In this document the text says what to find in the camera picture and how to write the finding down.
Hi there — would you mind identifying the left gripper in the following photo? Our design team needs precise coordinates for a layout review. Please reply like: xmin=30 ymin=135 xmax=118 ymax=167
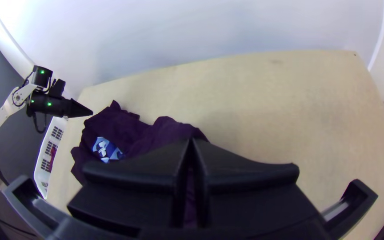
xmin=44 ymin=94 xmax=94 ymax=118

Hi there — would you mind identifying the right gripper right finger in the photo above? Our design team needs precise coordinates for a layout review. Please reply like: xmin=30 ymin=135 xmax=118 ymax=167
xmin=192 ymin=138 xmax=323 ymax=231

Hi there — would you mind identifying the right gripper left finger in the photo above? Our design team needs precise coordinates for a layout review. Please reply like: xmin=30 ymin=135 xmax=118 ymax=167
xmin=67 ymin=138 xmax=191 ymax=236

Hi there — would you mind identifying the dark t-shirt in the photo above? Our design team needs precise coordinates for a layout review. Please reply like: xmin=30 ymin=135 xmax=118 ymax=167
xmin=70 ymin=99 xmax=210 ymax=229

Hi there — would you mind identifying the white laundry basket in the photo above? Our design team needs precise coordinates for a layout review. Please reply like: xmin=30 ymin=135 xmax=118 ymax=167
xmin=33 ymin=115 xmax=68 ymax=200

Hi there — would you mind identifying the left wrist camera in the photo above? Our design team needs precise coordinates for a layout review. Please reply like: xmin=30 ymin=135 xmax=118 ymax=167
xmin=48 ymin=79 xmax=67 ymax=98

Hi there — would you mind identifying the black cable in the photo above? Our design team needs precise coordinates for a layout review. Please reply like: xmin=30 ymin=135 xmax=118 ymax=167
xmin=33 ymin=112 xmax=48 ymax=134

